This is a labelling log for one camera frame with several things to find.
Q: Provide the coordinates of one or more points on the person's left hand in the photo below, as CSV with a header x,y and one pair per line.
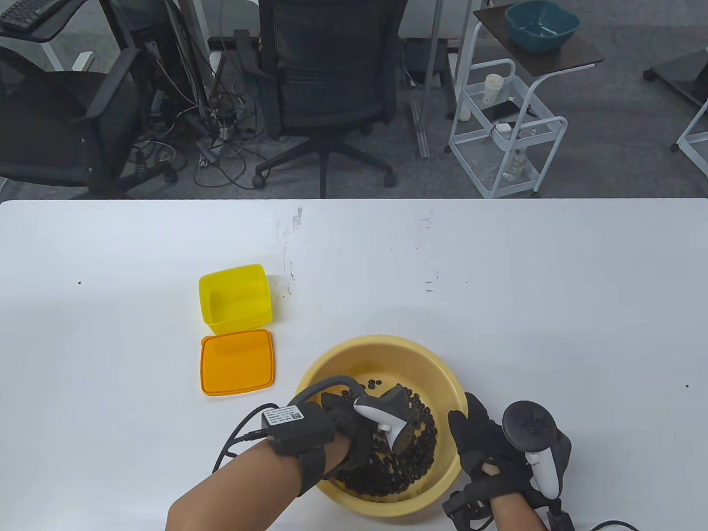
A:
x,y
357,442

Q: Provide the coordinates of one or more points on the person's right hand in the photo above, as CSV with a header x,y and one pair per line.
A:
x,y
481,442

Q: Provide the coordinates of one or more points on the pile of dark coffee beans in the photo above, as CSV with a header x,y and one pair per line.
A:
x,y
398,475

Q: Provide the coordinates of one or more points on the yellow plastic basin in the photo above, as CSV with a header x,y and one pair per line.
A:
x,y
381,354

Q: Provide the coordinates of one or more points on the orange plastic lid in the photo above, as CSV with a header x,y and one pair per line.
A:
x,y
235,359

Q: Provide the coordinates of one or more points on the yellow plastic container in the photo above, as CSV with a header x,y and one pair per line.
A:
x,y
238,310

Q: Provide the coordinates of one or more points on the person's right forearm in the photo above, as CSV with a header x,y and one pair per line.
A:
x,y
514,514

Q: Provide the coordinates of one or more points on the person's left forearm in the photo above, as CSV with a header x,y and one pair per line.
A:
x,y
249,487

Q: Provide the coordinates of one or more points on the grey white hand controller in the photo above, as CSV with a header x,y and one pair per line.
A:
x,y
395,404
528,426

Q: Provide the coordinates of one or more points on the teal plastic basin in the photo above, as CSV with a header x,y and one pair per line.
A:
x,y
545,38

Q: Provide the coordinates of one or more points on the clear plastic bottle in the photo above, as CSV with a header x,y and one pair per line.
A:
x,y
515,163

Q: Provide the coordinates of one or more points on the white rolling cart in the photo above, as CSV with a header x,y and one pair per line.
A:
x,y
500,141

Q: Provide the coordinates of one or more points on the white charger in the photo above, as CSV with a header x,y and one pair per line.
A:
x,y
504,128

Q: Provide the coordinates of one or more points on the small white bottle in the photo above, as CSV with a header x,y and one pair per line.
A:
x,y
464,113

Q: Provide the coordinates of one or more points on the white paper cup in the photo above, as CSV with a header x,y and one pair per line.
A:
x,y
492,88

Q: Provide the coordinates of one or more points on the black mesh office chair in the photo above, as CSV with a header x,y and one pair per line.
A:
x,y
332,66

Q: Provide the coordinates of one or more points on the black box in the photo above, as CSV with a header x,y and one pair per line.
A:
x,y
445,63

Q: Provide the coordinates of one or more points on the white utility cart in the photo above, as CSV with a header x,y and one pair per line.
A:
x,y
553,61

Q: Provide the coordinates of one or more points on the silver metal stand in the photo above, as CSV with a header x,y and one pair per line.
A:
x,y
434,55

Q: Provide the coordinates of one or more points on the dark wheeled platform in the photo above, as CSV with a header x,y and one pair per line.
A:
x,y
683,74

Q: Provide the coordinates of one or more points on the black armrest office chair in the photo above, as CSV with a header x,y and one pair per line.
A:
x,y
55,121

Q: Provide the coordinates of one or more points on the black computer tower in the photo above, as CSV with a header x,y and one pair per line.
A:
x,y
138,33

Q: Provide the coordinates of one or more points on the grey keyboard tray desk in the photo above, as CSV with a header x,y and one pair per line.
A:
x,y
52,27

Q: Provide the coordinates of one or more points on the black keyboard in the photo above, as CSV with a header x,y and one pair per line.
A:
x,y
22,14

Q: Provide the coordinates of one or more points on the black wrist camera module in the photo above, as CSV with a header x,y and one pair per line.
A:
x,y
293,426
561,520

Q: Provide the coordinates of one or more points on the white metal frame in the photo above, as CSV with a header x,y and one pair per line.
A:
x,y
691,130

